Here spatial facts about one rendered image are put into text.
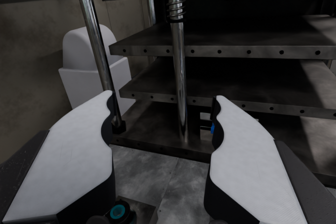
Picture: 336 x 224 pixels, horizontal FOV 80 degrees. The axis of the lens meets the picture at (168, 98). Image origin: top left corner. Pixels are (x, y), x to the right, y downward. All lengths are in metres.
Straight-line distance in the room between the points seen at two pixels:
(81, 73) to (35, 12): 0.84
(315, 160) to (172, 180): 0.64
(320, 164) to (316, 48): 0.51
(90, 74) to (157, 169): 1.52
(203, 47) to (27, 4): 2.18
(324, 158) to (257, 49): 0.59
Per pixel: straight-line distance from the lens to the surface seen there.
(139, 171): 0.98
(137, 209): 0.79
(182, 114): 1.01
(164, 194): 0.89
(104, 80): 1.10
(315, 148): 1.21
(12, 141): 2.77
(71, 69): 2.46
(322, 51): 0.92
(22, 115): 2.74
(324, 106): 1.03
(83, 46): 2.24
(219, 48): 0.89
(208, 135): 1.10
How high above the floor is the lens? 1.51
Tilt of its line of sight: 28 degrees down
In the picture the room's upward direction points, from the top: 6 degrees counter-clockwise
